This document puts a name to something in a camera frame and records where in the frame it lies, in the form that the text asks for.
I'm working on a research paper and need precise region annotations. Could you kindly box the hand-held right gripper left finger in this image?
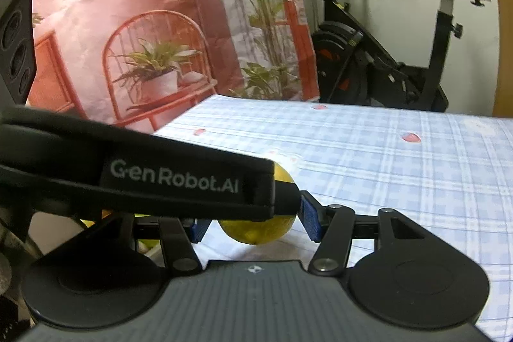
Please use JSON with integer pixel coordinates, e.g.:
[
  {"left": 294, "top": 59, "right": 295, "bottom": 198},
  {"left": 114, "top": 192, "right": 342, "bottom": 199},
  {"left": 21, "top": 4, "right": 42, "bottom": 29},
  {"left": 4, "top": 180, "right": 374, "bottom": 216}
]
[{"left": 90, "top": 216, "right": 209, "bottom": 274}]

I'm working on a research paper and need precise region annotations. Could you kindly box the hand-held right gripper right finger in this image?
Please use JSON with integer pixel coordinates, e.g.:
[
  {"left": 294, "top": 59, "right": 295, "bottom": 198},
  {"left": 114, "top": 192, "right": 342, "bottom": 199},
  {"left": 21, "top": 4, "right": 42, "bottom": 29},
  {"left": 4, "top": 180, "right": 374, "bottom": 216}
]
[{"left": 299, "top": 191, "right": 439, "bottom": 275}]

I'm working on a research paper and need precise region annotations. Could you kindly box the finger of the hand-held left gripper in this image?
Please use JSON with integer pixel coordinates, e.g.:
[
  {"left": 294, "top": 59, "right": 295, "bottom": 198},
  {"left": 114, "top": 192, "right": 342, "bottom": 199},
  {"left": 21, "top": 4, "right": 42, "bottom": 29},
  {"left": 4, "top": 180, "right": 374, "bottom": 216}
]
[{"left": 274, "top": 183, "right": 301, "bottom": 217}]

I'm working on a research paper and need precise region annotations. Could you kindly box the yellow lemon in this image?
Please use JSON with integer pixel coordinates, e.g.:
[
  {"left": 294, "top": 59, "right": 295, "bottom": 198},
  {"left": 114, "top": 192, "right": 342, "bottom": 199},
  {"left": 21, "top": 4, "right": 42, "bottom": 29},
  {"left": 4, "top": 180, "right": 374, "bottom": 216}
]
[{"left": 218, "top": 161, "right": 298, "bottom": 245}]

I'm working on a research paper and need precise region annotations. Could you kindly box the blue checked tablecloth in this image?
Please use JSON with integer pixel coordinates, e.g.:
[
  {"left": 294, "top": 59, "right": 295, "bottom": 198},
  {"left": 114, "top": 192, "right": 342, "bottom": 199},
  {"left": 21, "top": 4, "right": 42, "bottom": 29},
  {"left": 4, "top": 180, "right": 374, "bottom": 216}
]
[{"left": 154, "top": 94, "right": 513, "bottom": 338}]

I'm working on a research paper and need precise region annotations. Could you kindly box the black exercise bike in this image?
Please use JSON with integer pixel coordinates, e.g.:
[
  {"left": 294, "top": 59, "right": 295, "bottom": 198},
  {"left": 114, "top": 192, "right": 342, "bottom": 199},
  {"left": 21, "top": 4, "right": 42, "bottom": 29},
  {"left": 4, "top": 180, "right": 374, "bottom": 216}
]
[{"left": 282, "top": 0, "right": 492, "bottom": 113}]

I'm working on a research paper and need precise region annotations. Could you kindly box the wooden door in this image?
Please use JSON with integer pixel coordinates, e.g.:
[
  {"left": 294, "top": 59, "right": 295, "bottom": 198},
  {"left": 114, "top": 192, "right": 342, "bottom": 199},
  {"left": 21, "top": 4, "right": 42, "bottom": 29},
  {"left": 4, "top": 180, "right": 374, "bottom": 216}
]
[{"left": 481, "top": 0, "right": 513, "bottom": 118}]

